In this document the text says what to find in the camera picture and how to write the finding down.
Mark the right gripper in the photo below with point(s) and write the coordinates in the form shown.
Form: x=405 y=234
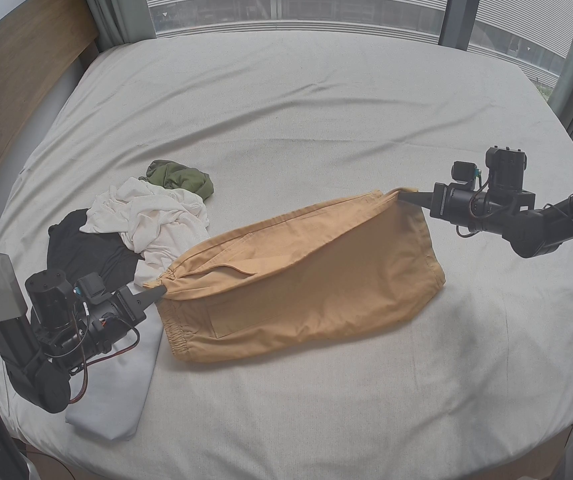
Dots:
x=461 y=208

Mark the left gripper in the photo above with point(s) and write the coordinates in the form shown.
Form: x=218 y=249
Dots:
x=111 y=323

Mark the tan shorts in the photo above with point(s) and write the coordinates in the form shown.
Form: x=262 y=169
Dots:
x=316 y=278

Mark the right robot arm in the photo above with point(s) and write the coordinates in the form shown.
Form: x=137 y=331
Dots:
x=531 y=228

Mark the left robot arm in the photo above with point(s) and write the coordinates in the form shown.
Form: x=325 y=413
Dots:
x=41 y=378

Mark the bed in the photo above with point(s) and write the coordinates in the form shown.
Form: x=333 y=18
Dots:
x=316 y=118

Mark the black garment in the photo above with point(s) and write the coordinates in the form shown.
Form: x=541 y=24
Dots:
x=91 y=253

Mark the pale grey garment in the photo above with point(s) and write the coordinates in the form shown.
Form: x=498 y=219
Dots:
x=116 y=398

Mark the white garment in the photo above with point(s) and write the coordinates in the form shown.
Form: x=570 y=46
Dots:
x=156 y=218

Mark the green garment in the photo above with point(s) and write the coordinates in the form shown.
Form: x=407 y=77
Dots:
x=181 y=178

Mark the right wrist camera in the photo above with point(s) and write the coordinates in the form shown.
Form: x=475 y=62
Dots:
x=464 y=173

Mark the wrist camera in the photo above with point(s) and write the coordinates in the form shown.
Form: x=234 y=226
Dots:
x=91 y=288
x=464 y=173

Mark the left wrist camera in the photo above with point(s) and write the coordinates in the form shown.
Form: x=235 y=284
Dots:
x=91 y=288

